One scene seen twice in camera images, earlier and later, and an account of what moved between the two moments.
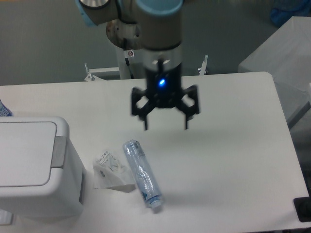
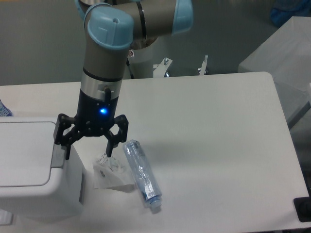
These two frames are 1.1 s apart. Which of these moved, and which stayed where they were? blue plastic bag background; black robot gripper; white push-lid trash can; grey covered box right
Moved: black robot gripper
Stayed: blue plastic bag background; grey covered box right; white push-lid trash can
